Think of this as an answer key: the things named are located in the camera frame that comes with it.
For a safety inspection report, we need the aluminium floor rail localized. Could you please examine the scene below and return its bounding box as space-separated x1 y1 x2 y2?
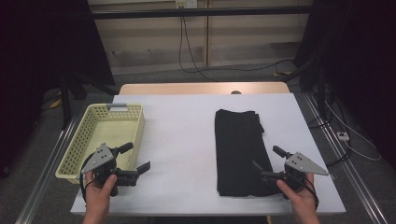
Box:
302 92 389 224
14 114 80 224

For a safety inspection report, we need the black floor cable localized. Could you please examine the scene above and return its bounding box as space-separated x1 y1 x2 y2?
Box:
307 92 354 167

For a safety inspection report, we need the black metal stand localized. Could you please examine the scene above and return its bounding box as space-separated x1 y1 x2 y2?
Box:
58 69 120 131

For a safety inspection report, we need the wooden table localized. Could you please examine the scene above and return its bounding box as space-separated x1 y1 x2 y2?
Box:
119 81 291 96

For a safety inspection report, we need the white floor cable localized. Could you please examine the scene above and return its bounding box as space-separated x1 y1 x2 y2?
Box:
324 100 383 162

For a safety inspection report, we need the long black wall cable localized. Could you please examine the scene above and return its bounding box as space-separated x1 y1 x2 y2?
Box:
177 7 295 75

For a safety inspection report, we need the black curtain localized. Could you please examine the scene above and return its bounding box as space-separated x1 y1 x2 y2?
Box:
0 0 116 176
292 0 396 161

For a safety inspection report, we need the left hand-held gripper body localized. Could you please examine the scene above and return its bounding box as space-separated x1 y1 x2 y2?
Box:
80 142 140 198

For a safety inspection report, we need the black horizontal bar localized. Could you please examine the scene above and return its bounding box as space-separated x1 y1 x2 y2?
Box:
91 5 313 21

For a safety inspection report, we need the person's right hand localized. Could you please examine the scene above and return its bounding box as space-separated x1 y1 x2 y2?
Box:
276 173 319 217

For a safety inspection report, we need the white table board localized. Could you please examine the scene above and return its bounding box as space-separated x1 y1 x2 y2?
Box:
70 92 347 217

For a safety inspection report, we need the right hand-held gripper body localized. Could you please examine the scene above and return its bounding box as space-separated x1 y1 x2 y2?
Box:
261 151 330 192

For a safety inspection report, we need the person's left hand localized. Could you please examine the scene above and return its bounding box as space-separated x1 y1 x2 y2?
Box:
84 171 118 215

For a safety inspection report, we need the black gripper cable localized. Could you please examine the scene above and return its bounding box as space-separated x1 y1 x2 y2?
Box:
303 177 320 210
79 152 95 203

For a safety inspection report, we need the pale yellow plastic basket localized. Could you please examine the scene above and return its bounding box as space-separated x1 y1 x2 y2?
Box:
55 103 147 186

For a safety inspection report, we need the white wall outlet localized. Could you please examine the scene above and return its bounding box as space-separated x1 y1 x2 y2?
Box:
175 0 199 9

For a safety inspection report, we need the short black wall cable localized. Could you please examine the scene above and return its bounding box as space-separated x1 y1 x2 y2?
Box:
181 16 219 83

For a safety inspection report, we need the black cloth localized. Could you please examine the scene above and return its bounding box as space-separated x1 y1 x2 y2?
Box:
214 108 283 198

